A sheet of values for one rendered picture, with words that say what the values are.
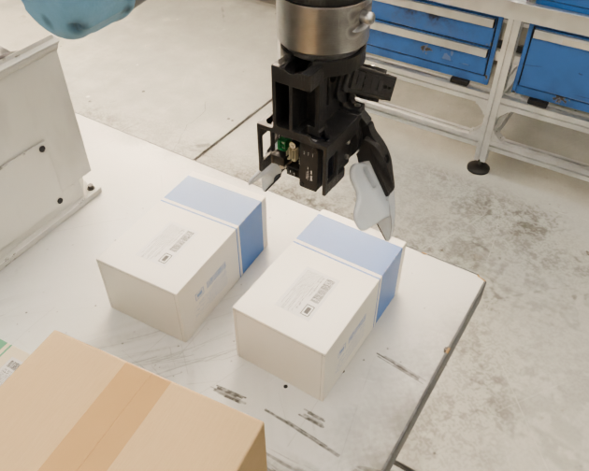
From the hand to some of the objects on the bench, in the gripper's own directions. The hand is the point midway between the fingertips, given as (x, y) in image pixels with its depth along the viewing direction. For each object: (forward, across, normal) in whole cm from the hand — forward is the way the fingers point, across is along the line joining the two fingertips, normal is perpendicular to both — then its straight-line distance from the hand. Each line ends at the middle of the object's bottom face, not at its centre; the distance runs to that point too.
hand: (327, 211), depth 64 cm
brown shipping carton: (+18, -2, -39) cm, 43 cm away
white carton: (+18, -19, -3) cm, 27 cm away
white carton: (+18, 0, 0) cm, 18 cm away
